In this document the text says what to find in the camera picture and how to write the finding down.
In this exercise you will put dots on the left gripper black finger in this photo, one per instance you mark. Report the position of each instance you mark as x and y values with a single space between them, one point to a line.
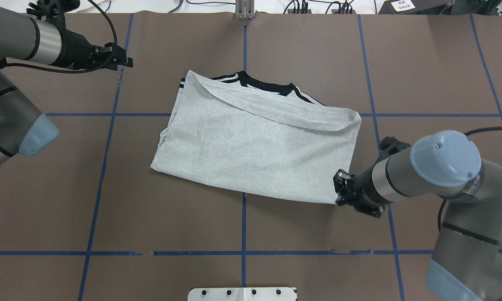
115 56

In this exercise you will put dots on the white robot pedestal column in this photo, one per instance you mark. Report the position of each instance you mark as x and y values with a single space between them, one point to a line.
260 293

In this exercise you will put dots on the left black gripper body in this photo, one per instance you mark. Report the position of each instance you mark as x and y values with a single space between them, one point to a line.
76 49

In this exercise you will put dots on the aluminium frame post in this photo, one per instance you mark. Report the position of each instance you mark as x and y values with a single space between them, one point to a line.
245 9

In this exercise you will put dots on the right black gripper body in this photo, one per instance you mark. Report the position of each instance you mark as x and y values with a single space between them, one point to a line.
363 187

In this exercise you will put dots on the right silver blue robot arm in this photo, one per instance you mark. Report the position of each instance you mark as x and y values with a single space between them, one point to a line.
466 264

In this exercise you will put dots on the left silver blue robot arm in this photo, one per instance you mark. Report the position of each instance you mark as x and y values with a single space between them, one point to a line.
40 40

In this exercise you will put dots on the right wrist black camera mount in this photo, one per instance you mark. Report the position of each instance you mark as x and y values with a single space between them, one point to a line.
389 146

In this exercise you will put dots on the grey cartoon print t-shirt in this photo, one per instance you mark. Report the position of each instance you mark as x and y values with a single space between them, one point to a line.
249 136

